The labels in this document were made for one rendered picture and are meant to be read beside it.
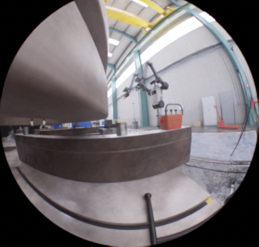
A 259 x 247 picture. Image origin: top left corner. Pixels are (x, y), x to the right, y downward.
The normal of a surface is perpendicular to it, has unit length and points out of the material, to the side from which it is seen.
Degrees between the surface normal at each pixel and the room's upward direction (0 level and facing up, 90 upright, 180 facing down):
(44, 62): 90
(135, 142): 90
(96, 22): 180
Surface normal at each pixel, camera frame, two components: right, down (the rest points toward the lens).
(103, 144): 0.16, -0.05
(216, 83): -0.87, 0.04
